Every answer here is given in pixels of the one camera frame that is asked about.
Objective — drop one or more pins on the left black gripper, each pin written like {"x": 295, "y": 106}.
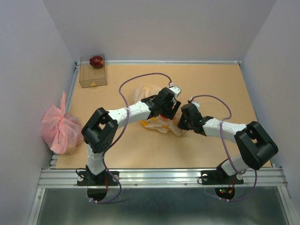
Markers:
{"x": 169, "y": 112}

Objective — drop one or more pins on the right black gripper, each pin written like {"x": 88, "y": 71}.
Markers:
{"x": 181, "y": 124}

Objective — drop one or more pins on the translucent printed plastic bag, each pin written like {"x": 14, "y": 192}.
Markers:
{"x": 159, "y": 123}

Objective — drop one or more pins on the dark red apple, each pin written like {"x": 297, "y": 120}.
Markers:
{"x": 96, "y": 61}

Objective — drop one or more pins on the bright red round fruit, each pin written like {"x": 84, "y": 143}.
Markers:
{"x": 165, "y": 117}

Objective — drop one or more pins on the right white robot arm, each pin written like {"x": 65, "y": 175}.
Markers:
{"x": 256, "y": 147}

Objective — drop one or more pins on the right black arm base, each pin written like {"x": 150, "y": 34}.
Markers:
{"x": 217, "y": 176}

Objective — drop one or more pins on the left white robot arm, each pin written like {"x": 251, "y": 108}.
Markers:
{"x": 100, "y": 130}

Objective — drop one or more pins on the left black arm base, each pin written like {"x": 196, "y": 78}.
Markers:
{"x": 86, "y": 178}

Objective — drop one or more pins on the pink plastic bag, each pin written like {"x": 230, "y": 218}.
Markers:
{"x": 60, "y": 130}

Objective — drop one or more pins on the transparent grey plastic box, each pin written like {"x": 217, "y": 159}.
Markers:
{"x": 89, "y": 74}

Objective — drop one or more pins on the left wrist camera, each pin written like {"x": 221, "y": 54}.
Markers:
{"x": 175, "y": 89}

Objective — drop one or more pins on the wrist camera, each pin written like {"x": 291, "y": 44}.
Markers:
{"x": 175, "y": 89}
{"x": 196, "y": 103}

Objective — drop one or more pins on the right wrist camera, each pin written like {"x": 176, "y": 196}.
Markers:
{"x": 196, "y": 103}

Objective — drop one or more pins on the aluminium front rail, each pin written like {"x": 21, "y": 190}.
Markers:
{"x": 156, "y": 178}

